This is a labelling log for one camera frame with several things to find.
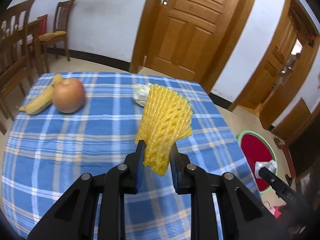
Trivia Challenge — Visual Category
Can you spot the pink plastic bag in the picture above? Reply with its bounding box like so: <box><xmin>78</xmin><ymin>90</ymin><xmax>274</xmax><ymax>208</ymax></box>
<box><xmin>269</xmin><ymin>206</ymin><xmax>283</xmax><ymax>218</ymax></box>

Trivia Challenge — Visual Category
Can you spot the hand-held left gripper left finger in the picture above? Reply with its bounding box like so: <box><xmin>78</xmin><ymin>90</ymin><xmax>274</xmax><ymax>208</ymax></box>
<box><xmin>27</xmin><ymin>140</ymin><xmax>146</xmax><ymax>240</ymax></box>

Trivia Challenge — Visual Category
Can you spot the red board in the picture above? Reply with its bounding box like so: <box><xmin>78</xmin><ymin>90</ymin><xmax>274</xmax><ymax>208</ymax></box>
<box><xmin>37</xmin><ymin>14</ymin><xmax>48</xmax><ymax>33</ymax></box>

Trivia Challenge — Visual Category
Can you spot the yellow foam fruit net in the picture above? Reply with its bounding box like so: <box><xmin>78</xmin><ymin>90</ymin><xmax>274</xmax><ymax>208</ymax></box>
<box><xmin>135</xmin><ymin>84</ymin><xmax>193</xmax><ymax>176</ymax></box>

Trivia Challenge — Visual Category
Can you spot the yellow seat cushion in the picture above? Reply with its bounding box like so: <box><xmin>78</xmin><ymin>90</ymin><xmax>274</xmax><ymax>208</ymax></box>
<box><xmin>38</xmin><ymin>31</ymin><xmax>67</xmax><ymax>42</ymax></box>

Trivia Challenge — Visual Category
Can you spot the large wooden chair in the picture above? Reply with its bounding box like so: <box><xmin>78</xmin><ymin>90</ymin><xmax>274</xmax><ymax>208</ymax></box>
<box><xmin>0</xmin><ymin>0</ymin><xmax>37</xmax><ymax>130</ymax></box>

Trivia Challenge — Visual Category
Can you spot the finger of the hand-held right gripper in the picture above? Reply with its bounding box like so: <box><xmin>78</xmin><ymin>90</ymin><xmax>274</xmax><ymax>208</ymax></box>
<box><xmin>259</xmin><ymin>167</ymin><xmax>304</xmax><ymax>207</ymax></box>

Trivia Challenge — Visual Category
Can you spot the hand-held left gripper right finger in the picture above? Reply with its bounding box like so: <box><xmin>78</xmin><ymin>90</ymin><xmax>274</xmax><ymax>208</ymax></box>
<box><xmin>169</xmin><ymin>142</ymin><xmax>292</xmax><ymax>240</ymax></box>

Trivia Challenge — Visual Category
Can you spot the blue plaid tablecloth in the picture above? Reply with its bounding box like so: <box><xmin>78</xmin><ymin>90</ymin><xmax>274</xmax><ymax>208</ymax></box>
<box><xmin>1</xmin><ymin>72</ymin><xmax>263</xmax><ymax>240</ymax></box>

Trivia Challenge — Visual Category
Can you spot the apple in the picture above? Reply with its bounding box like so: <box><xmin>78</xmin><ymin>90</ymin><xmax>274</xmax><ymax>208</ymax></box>
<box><xmin>52</xmin><ymin>78</ymin><xmax>85</xmax><ymax>113</ymax></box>

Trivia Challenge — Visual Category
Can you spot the wooden side door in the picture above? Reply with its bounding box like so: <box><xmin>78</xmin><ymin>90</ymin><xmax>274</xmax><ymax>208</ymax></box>
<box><xmin>229</xmin><ymin>0</ymin><xmax>320</xmax><ymax>130</ymax></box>

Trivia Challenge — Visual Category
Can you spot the wooden panel door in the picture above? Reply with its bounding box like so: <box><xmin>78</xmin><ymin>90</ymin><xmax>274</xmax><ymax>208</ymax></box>
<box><xmin>130</xmin><ymin>0</ymin><xmax>262</xmax><ymax>94</ymax></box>

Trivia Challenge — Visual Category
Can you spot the wooden chair with cushion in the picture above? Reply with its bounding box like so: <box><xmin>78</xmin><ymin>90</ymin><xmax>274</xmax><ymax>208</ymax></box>
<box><xmin>37</xmin><ymin>0</ymin><xmax>77</xmax><ymax>62</ymax></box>

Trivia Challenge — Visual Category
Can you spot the clear plastic wrap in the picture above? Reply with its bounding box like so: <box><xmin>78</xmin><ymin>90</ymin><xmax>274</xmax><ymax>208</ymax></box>
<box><xmin>255</xmin><ymin>159</ymin><xmax>278</xmax><ymax>179</ymax></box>

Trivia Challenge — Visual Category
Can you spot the yellow banana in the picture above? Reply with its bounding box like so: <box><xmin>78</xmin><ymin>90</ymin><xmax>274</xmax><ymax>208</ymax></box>
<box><xmin>19</xmin><ymin>74</ymin><xmax>63</xmax><ymax>115</ymax></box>

